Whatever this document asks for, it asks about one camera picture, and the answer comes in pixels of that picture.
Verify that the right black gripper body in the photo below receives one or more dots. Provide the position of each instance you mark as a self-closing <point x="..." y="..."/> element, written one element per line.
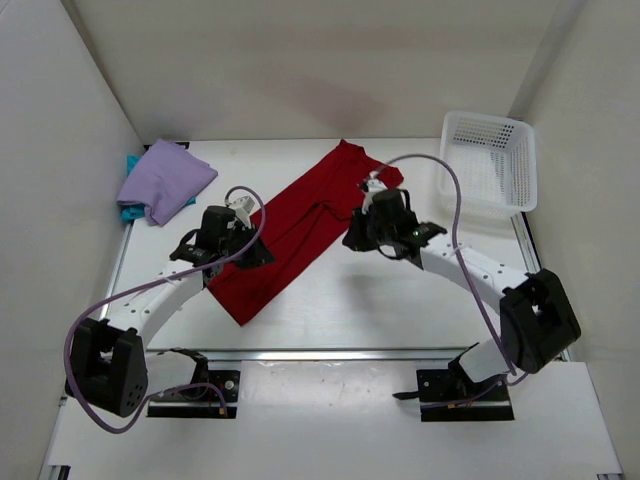
<point x="379" y="235"/>

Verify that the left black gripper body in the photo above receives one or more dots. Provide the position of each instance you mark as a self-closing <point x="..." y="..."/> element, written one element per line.
<point x="240" y="233"/>

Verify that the red t shirt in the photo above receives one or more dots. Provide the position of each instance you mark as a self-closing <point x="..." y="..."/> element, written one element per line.
<point x="302" y="221"/>

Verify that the lavender t shirt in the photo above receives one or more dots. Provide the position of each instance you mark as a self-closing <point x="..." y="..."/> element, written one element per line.
<point x="168" y="147"/>

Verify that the teal t shirt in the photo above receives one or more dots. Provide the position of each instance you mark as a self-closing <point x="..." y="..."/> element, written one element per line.
<point x="130" y="210"/>

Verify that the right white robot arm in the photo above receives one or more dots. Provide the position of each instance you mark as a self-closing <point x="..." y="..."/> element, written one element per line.
<point x="536" y="319"/>

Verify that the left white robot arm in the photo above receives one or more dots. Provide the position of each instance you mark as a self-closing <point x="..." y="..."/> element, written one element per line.
<point x="107" y="363"/>

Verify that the white plastic laundry basket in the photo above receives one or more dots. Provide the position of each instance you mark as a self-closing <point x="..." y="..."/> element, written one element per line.
<point x="494" y="159"/>

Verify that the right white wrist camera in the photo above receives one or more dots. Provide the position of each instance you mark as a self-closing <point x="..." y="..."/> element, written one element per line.
<point x="371" y="186"/>

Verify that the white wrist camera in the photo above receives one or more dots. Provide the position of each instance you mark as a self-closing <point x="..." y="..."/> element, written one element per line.
<point x="242" y="208"/>
<point x="371" y="186"/>

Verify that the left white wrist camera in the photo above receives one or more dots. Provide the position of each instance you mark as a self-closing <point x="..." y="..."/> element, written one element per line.
<point x="242" y="208"/>

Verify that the aluminium rail bar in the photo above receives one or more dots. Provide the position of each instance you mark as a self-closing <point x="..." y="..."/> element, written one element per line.
<point x="331" y="354"/>

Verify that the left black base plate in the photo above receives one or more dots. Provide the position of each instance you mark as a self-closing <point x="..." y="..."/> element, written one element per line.
<point x="201" y="403"/>

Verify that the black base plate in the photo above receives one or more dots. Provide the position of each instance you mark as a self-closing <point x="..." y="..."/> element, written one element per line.
<point x="445" y="397"/>
<point x="201" y="403"/>

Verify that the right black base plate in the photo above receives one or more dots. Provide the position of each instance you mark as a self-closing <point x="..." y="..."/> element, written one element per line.
<point x="445" y="397"/>

